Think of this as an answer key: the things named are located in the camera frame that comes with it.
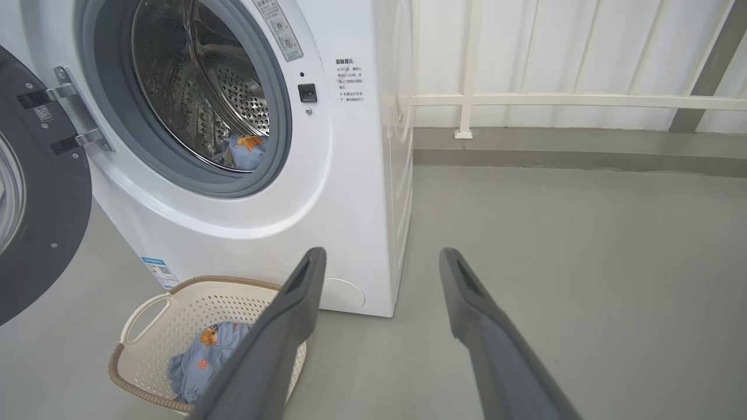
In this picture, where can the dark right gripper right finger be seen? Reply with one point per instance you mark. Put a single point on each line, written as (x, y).
(502, 367)

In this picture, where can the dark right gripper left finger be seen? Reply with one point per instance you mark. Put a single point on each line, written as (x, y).
(274, 350)

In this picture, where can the blue cartoon print garment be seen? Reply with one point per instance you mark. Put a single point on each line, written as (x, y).
(245, 154)
(210, 361)

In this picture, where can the washing machine door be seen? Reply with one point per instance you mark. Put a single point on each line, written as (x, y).
(52, 204)

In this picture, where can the white front-load washing machine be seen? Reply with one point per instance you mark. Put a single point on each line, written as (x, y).
(262, 245)

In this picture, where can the black door lock socket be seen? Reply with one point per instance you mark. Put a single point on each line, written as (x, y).
(307, 93)

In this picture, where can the stainless steel washing machine drum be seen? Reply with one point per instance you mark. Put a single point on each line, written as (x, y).
(192, 87)

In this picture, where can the round drain filter cover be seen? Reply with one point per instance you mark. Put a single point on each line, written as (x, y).
(344, 294)

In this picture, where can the white perforated basket brown rim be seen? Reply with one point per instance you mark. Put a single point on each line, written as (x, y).
(175, 309)

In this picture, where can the blue energy label sticker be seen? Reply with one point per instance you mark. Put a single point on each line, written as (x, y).
(159, 273)

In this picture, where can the black printed text label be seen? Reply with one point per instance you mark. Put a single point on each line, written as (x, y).
(350, 81)

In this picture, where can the white metal railing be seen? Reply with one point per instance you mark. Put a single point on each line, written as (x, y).
(583, 100)

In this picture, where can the grey caution sticker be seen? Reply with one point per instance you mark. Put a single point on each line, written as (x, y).
(280, 29)

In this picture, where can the silver door hinge bracket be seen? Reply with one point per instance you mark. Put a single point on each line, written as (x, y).
(76, 111)

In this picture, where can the grey steel post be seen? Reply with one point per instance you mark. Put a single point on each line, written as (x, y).
(709, 70)

